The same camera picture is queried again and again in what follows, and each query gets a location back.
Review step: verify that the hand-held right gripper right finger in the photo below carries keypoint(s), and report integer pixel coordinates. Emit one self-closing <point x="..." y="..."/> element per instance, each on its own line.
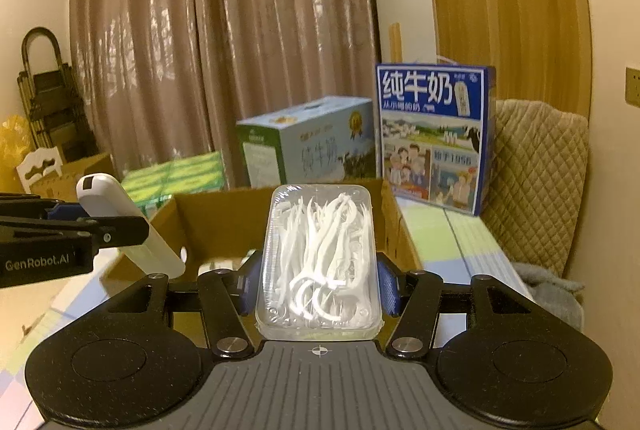
<point x="389" y="285"/>

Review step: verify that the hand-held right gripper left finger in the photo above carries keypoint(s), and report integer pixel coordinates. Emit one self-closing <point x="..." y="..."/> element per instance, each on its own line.
<point x="248" y="295"/>

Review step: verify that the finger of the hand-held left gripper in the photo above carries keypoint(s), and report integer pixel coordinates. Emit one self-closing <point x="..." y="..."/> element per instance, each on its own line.
<point x="120" y="230"/>
<point x="67" y="211"/>

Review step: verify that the white oblong power bank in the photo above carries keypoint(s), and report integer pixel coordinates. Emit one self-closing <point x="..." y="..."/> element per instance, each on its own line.
<point x="110" y="195"/>

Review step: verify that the clear box of floss picks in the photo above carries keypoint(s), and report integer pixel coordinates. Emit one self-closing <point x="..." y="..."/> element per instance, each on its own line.
<point x="320" y="250"/>

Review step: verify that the brown cardboard box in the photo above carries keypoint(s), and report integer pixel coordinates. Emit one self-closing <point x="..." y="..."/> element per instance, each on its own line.
<point x="215" y="220"/>

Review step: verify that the worn cardboard carton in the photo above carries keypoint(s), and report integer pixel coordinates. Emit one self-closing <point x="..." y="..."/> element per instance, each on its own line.
<point x="75" y="169"/>

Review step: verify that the white carved chair back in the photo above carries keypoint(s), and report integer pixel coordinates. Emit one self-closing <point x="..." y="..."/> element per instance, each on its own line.
<point x="50" y="153"/>

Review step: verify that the green drink carton pack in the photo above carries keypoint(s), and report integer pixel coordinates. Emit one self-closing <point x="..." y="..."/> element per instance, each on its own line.
<point x="175" y="180"/>

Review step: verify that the yellow plastic bag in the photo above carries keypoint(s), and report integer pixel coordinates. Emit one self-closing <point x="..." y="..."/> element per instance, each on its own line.
<point x="12" y="144"/>

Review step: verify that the black folding ladder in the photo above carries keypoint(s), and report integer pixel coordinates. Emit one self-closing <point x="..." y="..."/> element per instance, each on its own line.
<point x="50" y="109"/>

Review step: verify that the blue milk carton box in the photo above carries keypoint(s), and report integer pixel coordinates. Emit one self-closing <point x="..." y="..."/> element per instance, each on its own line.
<point x="425" y="134"/>

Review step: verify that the green and white milk carton box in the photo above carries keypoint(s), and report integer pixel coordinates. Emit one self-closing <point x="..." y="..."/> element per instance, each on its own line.
<point x="300" y="144"/>

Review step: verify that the grey cloth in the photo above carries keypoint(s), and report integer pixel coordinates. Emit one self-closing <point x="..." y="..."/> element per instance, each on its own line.
<point x="550" y="295"/>

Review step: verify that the chair with quilted cover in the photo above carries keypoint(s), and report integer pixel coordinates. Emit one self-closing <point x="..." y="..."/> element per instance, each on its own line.
<point x="535" y="169"/>

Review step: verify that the brown patterned curtain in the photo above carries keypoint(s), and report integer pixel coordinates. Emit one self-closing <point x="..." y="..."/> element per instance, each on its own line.
<point x="200" y="34"/>

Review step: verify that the wooden slat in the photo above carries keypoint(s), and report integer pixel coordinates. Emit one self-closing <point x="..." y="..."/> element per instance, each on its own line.
<point x="395" y="42"/>

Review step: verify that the wooden door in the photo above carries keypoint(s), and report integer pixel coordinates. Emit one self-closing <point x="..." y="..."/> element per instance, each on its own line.
<point x="500" y="9"/>

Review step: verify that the gold wall switch plate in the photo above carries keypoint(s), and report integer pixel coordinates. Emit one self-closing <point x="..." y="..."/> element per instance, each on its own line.
<point x="634" y="84"/>

